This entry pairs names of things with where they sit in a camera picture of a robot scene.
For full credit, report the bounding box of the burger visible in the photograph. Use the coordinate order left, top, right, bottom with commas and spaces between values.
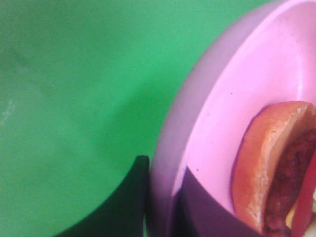
231, 101, 316, 237

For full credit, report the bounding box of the pink plate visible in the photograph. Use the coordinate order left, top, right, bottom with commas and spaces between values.
146, 0, 316, 237

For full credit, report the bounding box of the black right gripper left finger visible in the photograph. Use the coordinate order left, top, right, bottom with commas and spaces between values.
57, 155, 150, 237

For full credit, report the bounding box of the green table mat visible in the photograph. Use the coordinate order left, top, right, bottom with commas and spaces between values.
0, 0, 263, 237

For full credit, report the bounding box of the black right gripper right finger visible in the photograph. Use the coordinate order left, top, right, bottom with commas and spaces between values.
171, 168, 261, 237

